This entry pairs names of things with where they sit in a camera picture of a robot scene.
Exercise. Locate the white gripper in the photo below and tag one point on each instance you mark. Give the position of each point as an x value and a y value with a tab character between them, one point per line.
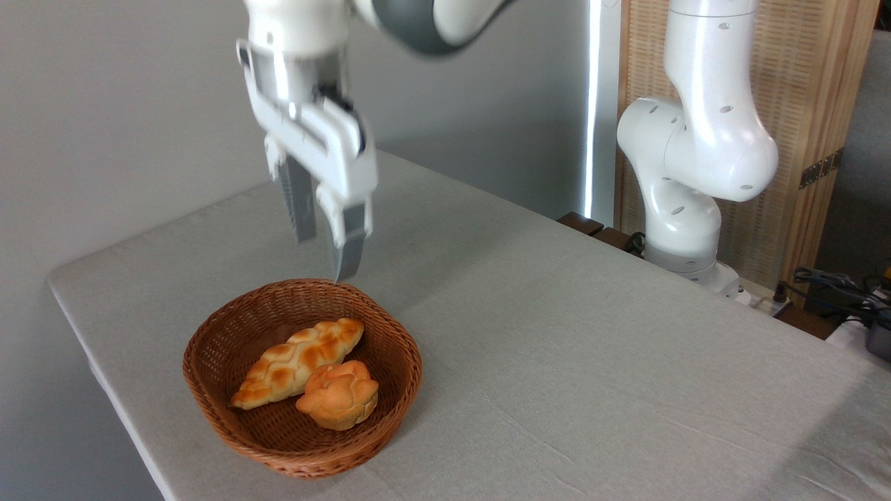
334	153

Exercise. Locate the long braided bread loaf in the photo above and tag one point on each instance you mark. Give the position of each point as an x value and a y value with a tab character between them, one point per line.
292	362

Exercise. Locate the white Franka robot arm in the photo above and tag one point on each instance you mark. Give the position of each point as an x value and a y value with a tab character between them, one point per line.
703	139

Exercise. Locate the brown woven wicker basket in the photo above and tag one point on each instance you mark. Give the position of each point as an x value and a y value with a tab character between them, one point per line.
223	341

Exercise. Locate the round knotted bread roll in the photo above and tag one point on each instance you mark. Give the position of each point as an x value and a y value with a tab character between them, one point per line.
341	400

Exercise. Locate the dark brown wooden block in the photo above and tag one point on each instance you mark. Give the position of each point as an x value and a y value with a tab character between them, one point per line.
580	223
614	238

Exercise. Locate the grey linen tablecloth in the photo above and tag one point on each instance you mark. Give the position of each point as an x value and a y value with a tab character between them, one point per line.
592	390

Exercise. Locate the white power strip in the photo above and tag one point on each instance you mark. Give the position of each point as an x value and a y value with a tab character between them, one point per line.
759	300

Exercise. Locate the wooden rattan folding screen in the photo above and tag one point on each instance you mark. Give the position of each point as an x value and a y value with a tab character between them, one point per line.
800	83

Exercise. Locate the dark metal screen hinge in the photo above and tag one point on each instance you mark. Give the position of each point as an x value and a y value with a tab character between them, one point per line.
821	168

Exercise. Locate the grey metal box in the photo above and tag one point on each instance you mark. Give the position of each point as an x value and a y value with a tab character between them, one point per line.
879	339

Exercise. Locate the white vertical frame post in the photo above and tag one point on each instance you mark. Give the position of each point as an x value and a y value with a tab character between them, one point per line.
603	104

